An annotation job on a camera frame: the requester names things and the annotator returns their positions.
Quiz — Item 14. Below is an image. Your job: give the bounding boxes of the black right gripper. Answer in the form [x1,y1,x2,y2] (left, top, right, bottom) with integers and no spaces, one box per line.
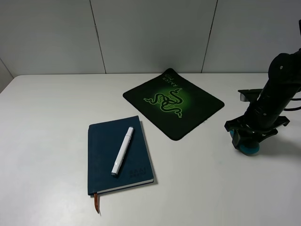
[225,94,290,149]

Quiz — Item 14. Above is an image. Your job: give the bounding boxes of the blue grey computer mouse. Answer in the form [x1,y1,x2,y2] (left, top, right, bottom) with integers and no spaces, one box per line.
[230,131,260,155]

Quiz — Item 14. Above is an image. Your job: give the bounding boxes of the white marker pen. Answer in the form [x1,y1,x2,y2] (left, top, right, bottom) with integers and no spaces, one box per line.
[111,127,134,177]

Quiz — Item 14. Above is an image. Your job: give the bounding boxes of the black green mouse pad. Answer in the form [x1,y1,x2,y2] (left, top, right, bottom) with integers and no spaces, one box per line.
[123,68,224,141]

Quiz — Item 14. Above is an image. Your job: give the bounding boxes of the dark blue notebook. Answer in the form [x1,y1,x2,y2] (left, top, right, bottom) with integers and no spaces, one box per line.
[87,116,154,211]

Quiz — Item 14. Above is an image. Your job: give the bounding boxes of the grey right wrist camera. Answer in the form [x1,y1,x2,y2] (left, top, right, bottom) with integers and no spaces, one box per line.
[238,89,262,103]

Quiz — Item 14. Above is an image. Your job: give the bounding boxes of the black right camera cable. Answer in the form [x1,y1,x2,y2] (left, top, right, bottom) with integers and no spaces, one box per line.
[283,96,301,112]

